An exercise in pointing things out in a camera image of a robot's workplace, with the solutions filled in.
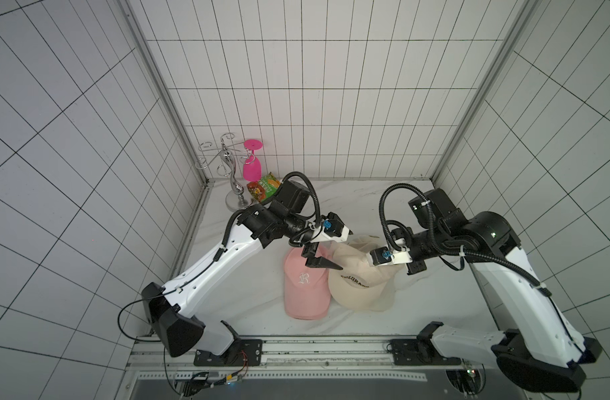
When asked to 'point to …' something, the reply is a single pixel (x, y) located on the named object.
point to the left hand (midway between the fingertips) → (337, 251)
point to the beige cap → (358, 283)
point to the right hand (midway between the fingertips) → (375, 243)
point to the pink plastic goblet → (252, 167)
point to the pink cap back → (307, 288)
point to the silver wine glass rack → (229, 154)
